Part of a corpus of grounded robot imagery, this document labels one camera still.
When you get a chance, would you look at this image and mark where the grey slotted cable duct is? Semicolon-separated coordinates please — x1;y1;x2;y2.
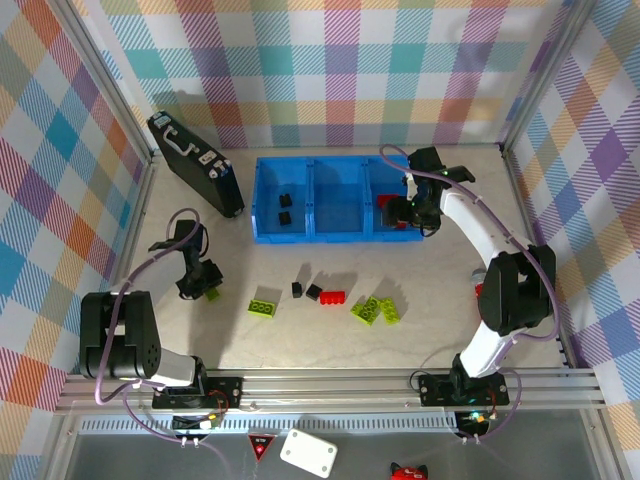
79;418;461;434

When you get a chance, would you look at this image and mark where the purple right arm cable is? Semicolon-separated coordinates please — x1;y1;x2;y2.
379;143;560;371

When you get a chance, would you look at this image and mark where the aluminium side rail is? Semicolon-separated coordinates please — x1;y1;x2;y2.
102;152;156;301
501;144;579;371

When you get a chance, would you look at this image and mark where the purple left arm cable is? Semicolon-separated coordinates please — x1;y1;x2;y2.
93;207;204;406

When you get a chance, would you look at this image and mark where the red triangle stop sign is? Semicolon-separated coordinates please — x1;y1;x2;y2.
248;434;275;462

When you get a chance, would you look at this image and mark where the red and black gadget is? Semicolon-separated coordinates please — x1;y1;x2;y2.
389;462;431;480

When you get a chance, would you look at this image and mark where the black briefcase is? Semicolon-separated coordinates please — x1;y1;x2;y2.
147;112;246;219

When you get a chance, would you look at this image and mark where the aluminium frame post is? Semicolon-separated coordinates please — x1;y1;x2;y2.
499;0;601;156
62;0;156;161

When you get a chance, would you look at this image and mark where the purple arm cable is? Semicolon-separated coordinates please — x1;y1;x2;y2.
379;143;560;371
93;207;204;406

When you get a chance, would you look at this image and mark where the white plastic box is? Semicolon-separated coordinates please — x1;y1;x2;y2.
279;428;337;477

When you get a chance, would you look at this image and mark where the wide aluminium rail beam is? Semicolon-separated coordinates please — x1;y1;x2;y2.
54;368;609;414

